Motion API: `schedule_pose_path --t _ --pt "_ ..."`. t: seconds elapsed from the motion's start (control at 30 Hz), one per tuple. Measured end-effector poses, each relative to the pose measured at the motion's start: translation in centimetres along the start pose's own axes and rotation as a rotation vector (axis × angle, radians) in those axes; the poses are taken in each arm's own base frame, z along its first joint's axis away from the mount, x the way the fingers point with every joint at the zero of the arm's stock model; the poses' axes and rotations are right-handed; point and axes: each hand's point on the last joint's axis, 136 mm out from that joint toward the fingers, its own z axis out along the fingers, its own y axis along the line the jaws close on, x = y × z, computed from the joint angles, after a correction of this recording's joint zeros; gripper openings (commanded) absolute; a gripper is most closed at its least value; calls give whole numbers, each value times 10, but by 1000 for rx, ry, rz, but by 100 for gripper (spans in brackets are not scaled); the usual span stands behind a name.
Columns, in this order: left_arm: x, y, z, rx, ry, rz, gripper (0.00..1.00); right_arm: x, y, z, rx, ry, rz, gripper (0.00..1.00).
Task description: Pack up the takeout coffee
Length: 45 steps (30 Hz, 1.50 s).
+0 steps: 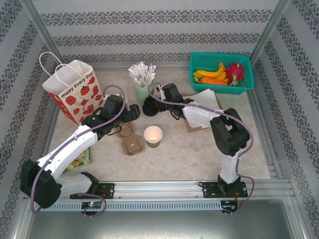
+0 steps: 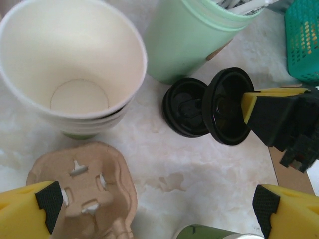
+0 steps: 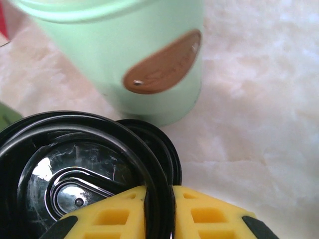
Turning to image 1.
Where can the black plastic cup lid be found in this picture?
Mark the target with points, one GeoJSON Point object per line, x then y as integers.
{"type": "Point", "coordinates": [149, 108]}

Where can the white paper bag red print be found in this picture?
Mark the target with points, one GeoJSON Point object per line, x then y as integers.
{"type": "Point", "coordinates": [82, 99]}

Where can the brown pulp cup carrier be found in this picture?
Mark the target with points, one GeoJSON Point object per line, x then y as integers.
{"type": "Point", "coordinates": [130, 144]}

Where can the green paper cup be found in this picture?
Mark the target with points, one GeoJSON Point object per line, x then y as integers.
{"type": "Point", "coordinates": [152, 139]}

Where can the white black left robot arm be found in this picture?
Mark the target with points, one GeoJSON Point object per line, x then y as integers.
{"type": "Point", "coordinates": [69, 149]}

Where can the pale green mug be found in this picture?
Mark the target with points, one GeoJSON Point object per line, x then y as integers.
{"type": "Point", "coordinates": [142, 93]}

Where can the orange carrot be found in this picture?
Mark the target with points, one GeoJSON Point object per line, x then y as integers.
{"type": "Point", "coordinates": [211, 81]}

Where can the brown cardboard sheet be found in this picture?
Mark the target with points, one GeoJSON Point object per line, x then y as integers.
{"type": "Point", "coordinates": [193, 130]}

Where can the yellow banana bunch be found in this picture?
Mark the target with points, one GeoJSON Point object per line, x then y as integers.
{"type": "Point", "coordinates": [211, 74]}

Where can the teal plastic basket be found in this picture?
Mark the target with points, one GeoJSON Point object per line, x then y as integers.
{"type": "Point", "coordinates": [207, 62]}

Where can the green yellow snack bag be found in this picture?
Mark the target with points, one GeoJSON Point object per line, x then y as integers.
{"type": "Point", "coordinates": [82, 159]}

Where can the pink dragon fruit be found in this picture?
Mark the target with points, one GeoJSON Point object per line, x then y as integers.
{"type": "Point", "coordinates": [235, 72]}

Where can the small circuit board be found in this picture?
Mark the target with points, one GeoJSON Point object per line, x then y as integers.
{"type": "Point", "coordinates": [229, 208]}
{"type": "Point", "coordinates": [92, 205]}

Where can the aluminium frame bar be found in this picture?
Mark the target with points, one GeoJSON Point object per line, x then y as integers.
{"type": "Point", "coordinates": [53, 134]}
{"type": "Point", "coordinates": [264, 139]}
{"type": "Point", "coordinates": [119, 69]}

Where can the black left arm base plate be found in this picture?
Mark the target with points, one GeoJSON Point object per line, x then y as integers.
{"type": "Point", "coordinates": [107, 189]}

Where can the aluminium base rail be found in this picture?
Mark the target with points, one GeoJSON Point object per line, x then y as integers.
{"type": "Point", "coordinates": [154, 188]}

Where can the aluminium frame post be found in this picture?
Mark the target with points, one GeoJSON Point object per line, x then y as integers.
{"type": "Point", "coordinates": [270, 30]}
{"type": "Point", "coordinates": [45, 35]}

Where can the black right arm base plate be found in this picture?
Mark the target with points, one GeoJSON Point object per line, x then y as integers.
{"type": "Point", "coordinates": [209, 189]}

